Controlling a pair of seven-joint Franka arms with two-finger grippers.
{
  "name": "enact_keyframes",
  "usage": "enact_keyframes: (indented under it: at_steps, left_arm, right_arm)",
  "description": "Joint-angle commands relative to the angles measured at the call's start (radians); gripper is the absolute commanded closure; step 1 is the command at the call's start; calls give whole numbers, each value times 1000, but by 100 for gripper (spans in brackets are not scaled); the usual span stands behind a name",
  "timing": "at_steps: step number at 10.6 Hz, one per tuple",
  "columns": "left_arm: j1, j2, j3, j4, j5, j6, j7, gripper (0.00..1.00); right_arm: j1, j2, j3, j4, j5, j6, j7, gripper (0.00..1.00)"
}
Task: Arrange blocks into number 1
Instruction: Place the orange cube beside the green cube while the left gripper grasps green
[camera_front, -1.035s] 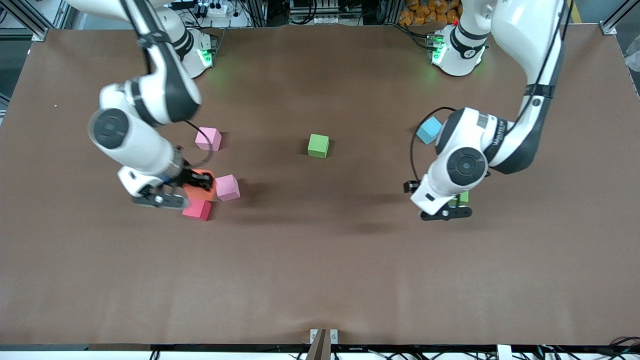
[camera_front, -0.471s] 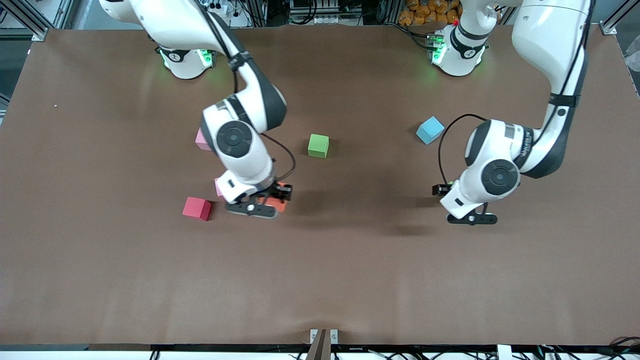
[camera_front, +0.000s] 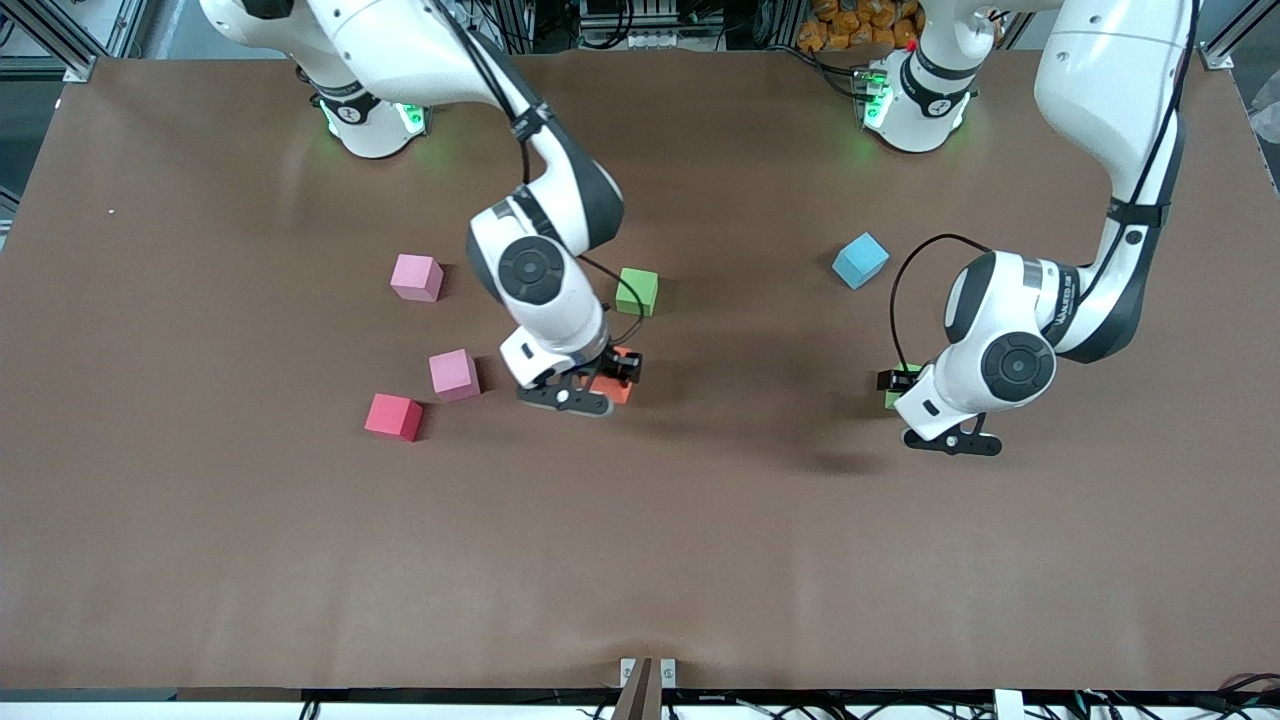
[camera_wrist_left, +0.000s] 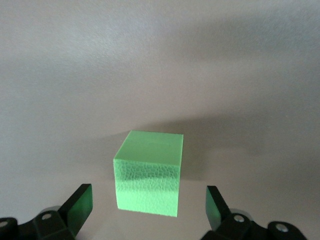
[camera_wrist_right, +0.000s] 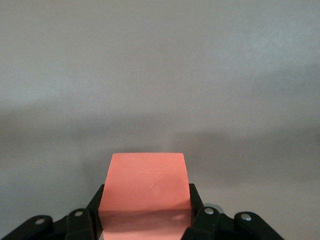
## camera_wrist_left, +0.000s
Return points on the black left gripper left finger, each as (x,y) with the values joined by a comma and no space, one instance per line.
(75,217)

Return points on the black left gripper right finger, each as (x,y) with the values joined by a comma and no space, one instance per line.
(220,220)

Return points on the green foam cube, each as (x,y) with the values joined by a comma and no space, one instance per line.
(147,175)

